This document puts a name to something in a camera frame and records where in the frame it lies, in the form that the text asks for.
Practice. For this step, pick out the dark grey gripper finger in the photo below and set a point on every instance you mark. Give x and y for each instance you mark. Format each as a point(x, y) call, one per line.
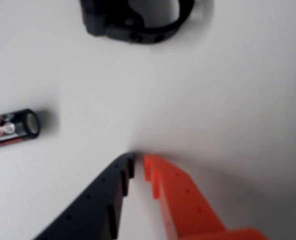
point(88, 212)

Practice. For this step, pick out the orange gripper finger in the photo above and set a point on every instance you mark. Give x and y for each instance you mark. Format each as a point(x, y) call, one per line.
point(182, 212)

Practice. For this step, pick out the black AAA battery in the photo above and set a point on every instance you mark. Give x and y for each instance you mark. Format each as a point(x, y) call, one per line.
point(10, 128)

